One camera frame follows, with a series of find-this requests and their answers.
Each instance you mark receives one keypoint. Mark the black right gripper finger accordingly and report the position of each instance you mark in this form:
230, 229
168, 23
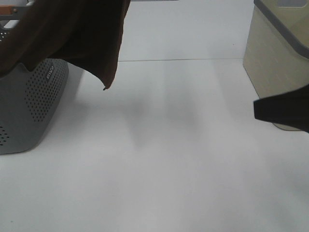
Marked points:
289, 109

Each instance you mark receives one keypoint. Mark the grey perforated laundry basket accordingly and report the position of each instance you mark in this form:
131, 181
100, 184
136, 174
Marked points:
32, 75

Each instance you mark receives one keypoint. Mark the beige plastic storage bin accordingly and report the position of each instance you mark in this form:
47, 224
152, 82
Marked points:
276, 57

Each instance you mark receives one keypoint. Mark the brown towel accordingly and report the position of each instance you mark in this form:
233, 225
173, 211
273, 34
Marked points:
85, 33

